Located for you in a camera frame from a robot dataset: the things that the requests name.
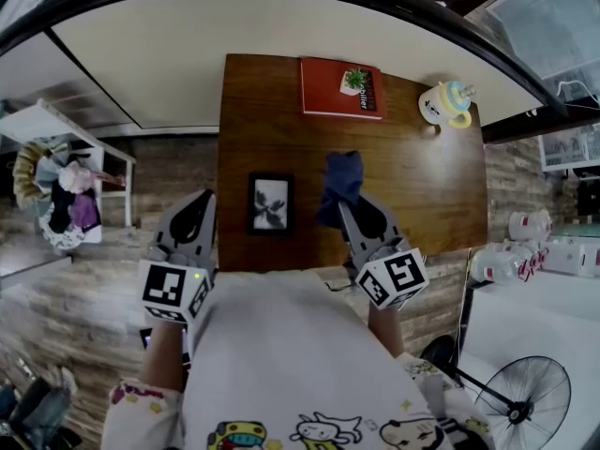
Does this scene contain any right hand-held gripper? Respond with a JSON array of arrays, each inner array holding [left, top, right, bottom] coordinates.
[[337, 191, 430, 311]]

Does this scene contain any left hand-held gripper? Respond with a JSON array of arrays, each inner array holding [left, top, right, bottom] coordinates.
[[138, 187, 219, 327]]

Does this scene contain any dark blue cloth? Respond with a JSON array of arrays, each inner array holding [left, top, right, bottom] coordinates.
[[315, 150, 366, 230]]

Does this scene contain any black picture frame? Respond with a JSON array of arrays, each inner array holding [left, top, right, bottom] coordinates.
[[247, 172, 296, 238]]

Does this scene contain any person's left forearm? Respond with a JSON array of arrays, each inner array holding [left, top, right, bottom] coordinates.
[[139, 319, 189, 393]]

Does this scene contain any person's right forearm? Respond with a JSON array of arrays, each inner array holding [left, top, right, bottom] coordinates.
[[367, 304, 407, 359]]

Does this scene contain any purple cloth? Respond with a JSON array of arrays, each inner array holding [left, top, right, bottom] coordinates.
[[69, 193, 103, 229]]

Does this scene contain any white patterned cloth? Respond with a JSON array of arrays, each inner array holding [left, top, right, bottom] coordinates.
[[38, 202, 87, 251]]

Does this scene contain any black cloth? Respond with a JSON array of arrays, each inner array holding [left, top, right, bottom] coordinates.
[[48, 184, 77, 234]]

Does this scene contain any pink cloth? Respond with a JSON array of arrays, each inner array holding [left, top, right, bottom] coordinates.
[[57, 160, 97, 195]]

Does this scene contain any yellow ruffled cloth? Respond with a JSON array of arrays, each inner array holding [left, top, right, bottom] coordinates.
[[11, 140, 53, 204]]

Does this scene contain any white cartoon print shirt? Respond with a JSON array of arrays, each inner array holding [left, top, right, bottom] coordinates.
[[99, 269, 496, 450]]

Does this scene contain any white metal rack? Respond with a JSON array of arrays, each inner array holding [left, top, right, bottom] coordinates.
[[0, 97, 138, 257]]

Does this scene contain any red book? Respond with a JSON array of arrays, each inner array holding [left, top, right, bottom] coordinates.
[[300, 56, 389, 122]]

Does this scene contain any small plant in white pot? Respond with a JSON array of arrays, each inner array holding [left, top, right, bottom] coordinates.
[[338, 66, 372, 98]]

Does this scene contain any clear plastic bottle red label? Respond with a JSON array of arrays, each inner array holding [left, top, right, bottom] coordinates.
[[470, 240, 550, 286], [507, 208, 555, 243]]

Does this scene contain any dark grey bag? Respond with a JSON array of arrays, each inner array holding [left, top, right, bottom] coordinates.
[[0, 367, 82, 450]]

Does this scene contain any white box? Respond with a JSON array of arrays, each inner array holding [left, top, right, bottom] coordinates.
[[543, 234, 600, 278]]

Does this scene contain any cream white board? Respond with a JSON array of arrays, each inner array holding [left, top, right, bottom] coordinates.
[[50, 0, 546, 131]]

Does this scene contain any black floor fan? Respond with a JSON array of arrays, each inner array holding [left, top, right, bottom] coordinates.
[[418, 335, 574, 450]]

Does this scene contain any black cable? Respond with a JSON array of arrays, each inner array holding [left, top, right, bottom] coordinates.
[[322, 260, 358, 293]]

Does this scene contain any white mug with yellow handle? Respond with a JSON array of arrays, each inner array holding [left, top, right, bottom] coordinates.
[[417, 80, 473, 131]]

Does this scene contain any dark curved frame rail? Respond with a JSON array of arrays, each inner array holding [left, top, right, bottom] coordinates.
[[0, 0, 572, 117]]

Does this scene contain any white wire basket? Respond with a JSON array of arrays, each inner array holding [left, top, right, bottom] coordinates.
[[537, 126, 600, 173]]

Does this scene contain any white cable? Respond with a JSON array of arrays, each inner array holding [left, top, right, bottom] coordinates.
[[556, 79, 600, 111]]

